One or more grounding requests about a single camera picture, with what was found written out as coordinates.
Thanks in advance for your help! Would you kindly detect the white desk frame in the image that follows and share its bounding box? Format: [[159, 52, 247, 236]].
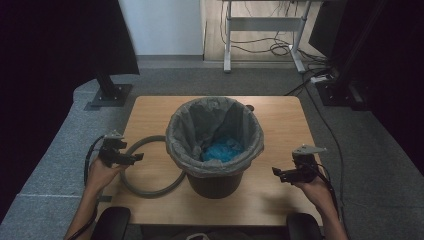
[[222, 0, 313, 74]]

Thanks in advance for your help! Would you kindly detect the dark curtain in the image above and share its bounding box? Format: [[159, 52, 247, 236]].
[[0, 0, 141, 221]]

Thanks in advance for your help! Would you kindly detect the long black floor cable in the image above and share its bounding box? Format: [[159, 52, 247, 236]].
[[283, 68, 346, 208]]

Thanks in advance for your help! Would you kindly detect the grey plastic trash bag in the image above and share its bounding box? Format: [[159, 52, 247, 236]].
[[165, 96, 265, 179]]

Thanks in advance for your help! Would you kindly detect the black trash bin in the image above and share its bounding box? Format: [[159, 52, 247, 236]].
[[165, 96, 265, 200]]

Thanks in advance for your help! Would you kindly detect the dark monitor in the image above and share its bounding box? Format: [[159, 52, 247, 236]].
[[308, 0, 349, 59]]

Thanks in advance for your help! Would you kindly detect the person's right hand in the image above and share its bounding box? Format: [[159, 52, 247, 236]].
[[292, 175, 335, 215]]

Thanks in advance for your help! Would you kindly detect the blue crumpled waste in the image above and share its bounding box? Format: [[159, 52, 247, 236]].
[[200, 134, 246, 164]]

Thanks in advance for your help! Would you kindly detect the grey bin ring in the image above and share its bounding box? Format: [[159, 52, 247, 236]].
[[120, 134, 187, 199]]

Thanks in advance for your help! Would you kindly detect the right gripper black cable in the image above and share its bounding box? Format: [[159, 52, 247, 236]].
[[314, 164, 343, 221]]

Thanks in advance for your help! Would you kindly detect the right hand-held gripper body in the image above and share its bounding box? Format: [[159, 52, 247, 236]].
[[291, 143, 328, 184]]

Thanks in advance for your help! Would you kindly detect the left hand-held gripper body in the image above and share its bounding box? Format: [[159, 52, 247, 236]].
[[98, 130, 129, 168]]

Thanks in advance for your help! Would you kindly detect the person's left hand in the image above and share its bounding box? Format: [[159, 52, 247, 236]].
[[86, 155, 128, 196]]

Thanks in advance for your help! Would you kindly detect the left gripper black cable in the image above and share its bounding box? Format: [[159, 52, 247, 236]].
[[66, 134, 108, 240]]

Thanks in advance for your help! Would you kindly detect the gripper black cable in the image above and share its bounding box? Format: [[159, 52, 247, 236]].
[[66, 134, 108, 240], [314, 164, 343, 221]]

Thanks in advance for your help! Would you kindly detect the black stand with base plate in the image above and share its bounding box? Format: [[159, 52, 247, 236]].
[[83, 68, 134, 112]]

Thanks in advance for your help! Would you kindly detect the tangle of black floor cables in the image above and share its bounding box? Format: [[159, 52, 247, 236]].
[[219, 0, 333, 69]]

